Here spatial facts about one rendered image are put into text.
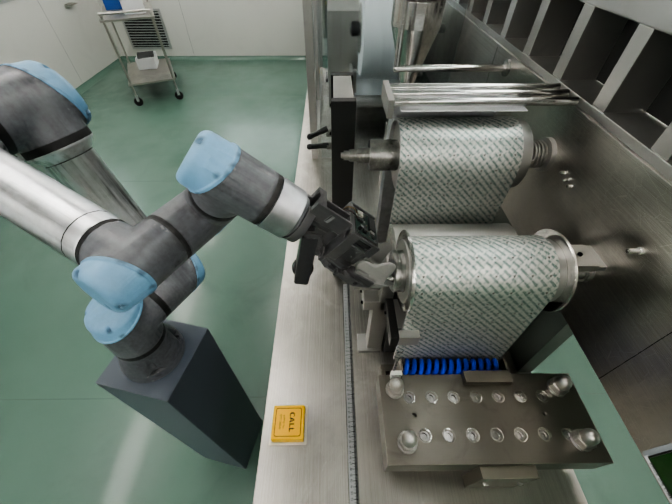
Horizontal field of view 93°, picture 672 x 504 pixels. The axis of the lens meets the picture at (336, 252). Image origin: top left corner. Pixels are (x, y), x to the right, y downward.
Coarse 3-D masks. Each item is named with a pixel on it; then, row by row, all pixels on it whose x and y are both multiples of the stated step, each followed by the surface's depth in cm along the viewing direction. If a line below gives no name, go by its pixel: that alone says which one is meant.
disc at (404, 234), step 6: (402, 234) 57; (408, 234) 54; (408, 240) 53; (396, 246) 63; (408, 246) 53; (414, 258) 51; (414, 264) 50; (414, 270) 50; (414, 276) 50; (414, 282) 50; (414, 288) 50; (414, 294) 51; (408, 300) 53; (402, 306) 58; (408, 306) 53
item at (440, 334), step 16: (416, 320) 58; (432, 320) 58; (448, 320) 58; (464, 320) 58; (480, 320) 58; (496, 320) 58; (512, 320) 58; (528, 320) 58; (432, 336) 62; (448, 336) 62; (464, 336) 63; (480, 336) 63; (496, 336) 63; (512, 336) 63; (416, 352) 68; (432, 352) 68; (448, 352) 68; (464, 352) 68; (480, 352) 68; (496, 352) 68
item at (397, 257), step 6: (390, 252) 58; (396, 252) 56; (402, 252) 56; (390, 258) 58; (396, 258) 54; (402, 258) 54; (396, 264) 54; (402, 264) 54; (396, 270) 54; (402, 270) 54; (396, 276) 54; (402, 276) 54; (396, 282) 54; (402, 282) 54; (390, 288) 59; (396, 288) 55; (402, 288) 55
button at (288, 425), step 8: (280, 408) 72; (288, 408) 72; (296, 408) 72; (304, 408) 72; (280, 416) 71; (288, 416) 71; (296, 416) 71; (304, 416) 71; (272, 424) 70; (280, 424) 70; (288, 424) 70; (296, 424) 70; (304, 424) 71; (272, 432) 69; (280, 432) 69; (288, 432) 69; (296, 432) 69; (272, 440) 68; (280, 440) 68; (288, 440) 68; (296, 440) 68
